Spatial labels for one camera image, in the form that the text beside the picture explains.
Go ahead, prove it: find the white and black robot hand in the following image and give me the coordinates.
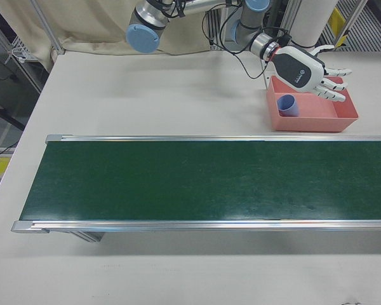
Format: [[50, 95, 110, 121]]
[[271, 44, 352, 103]]

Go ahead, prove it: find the light blue plastic cup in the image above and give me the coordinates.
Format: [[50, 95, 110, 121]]
[[276, 93, 300, 118]]

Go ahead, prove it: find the pink plastic box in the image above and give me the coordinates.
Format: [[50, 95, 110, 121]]
[[265, 75, 359, 133]]

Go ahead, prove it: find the white cylindrical column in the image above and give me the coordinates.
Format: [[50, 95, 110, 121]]
[[291, 0, 338, 49]]

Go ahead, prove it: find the yellow and black safety marker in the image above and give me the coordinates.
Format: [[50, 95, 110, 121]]
[[327, 6, 351, 49]]

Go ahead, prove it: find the beige curtain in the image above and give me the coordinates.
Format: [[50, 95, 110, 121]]
[[0, 0, 225, 57]]

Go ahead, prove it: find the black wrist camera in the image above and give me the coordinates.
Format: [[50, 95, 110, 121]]
[[274, 30, 293, 48]]

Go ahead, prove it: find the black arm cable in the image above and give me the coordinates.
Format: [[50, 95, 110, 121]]
[[201, 9, 276, 80]]

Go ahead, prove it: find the green conveyor belt aluminium frame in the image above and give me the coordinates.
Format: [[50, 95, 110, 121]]
[[11, 133, 381, 244]]

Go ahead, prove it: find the aluminium frame post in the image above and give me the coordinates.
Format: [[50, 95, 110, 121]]
[[31, 0, 65, 55]]

